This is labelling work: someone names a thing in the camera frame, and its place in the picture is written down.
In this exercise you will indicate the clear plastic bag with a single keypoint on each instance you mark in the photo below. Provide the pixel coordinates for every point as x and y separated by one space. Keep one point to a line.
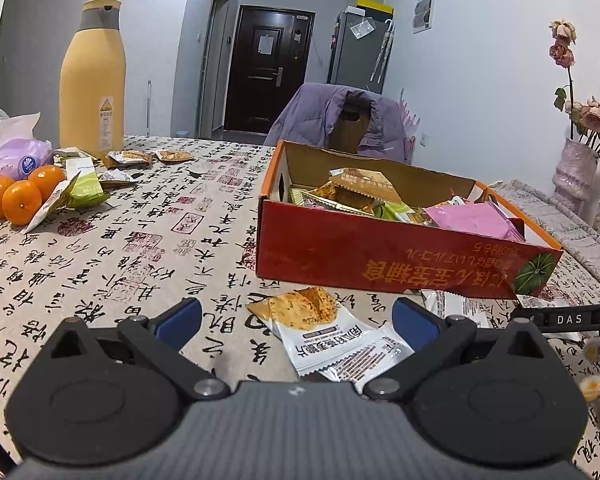
362 29

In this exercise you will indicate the bunch of dried roses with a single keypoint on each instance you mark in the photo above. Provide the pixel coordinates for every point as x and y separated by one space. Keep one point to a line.
590 115

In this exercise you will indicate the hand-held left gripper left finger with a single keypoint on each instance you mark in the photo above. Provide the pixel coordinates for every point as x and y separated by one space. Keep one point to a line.
180 317

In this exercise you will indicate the dark entrance door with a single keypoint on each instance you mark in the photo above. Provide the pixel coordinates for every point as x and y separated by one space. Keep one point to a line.
265 85

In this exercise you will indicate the yellow bottle with grey collar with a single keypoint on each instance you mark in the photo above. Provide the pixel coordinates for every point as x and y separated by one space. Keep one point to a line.
90 90

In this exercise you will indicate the quilted pink grey cloth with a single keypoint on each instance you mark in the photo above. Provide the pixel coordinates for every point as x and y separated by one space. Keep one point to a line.
580 250

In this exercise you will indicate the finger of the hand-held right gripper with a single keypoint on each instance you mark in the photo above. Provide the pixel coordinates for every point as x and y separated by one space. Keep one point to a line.
526 317

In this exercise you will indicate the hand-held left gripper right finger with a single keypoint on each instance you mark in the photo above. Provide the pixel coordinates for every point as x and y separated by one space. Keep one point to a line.
415 322

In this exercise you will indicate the small silver snack packet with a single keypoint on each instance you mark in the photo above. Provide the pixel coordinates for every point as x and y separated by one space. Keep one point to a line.
115 178

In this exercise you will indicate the white green opened packet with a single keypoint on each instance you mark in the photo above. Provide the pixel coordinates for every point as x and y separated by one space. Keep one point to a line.
50 205

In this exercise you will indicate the pink feather decoration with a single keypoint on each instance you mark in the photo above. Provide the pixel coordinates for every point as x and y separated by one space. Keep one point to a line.
410 110

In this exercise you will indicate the white paper notice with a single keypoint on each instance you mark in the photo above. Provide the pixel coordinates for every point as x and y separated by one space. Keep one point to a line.
265 45

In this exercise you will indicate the purple puffer jacket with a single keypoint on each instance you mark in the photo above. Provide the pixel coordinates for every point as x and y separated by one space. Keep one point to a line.
310 120

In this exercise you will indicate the wooden chair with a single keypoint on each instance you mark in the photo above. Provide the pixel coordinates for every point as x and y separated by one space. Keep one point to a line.
354 127

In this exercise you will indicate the pink textured vase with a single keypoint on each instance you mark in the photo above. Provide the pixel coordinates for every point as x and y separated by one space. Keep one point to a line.
575 175

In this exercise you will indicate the small brown snack packet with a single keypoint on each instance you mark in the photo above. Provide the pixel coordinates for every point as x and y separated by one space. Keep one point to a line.
127 159
175 156

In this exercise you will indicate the white folded umbrella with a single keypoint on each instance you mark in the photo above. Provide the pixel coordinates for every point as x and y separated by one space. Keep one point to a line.
382 52

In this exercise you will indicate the purple tissue pack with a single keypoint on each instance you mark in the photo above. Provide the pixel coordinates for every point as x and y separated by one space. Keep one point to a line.
10 152

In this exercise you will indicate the orange cracker snack packet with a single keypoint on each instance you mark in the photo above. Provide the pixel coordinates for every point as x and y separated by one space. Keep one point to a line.
340 197

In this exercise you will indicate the red orange cardboard box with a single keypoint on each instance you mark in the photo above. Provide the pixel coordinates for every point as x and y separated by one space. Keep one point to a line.
340 250

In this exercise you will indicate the white wall outlet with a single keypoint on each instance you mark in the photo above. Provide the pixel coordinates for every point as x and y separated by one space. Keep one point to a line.
423 140

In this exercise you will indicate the white pole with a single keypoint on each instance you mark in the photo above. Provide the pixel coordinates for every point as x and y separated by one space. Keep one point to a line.
149 110

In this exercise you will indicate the grey refrigerator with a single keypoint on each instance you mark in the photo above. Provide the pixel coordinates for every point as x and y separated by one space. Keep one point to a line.
355 60

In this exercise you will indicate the wall picture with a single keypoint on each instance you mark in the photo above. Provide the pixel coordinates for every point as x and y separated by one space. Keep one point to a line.
424 12

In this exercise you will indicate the yellow box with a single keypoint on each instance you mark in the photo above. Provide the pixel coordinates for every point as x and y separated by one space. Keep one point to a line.
375 7

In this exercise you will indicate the grey interior door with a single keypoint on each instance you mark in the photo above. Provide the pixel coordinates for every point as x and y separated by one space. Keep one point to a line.
215 60

